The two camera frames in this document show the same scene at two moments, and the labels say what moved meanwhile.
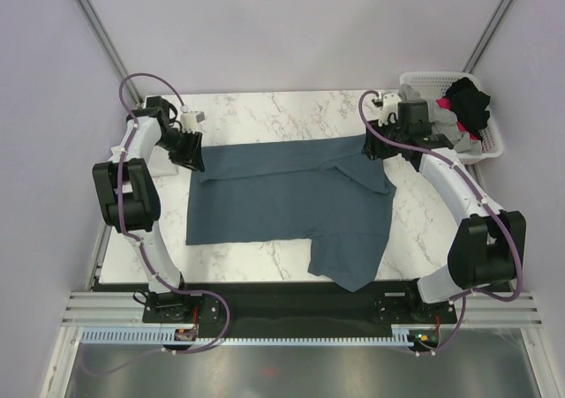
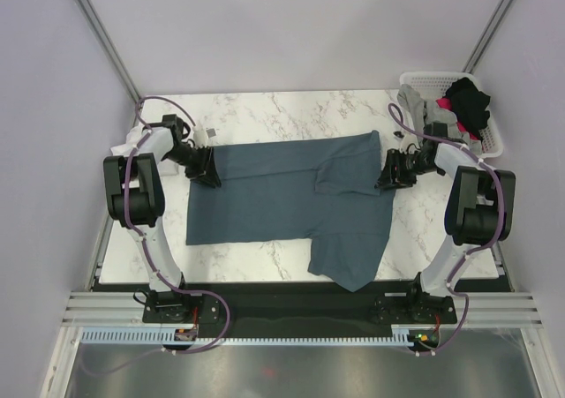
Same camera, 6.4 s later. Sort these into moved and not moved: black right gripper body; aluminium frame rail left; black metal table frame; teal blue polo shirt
Moved: black right gripper body
Not moved: teal blue polo shirt; black metal table frame; aluminium frame rail left
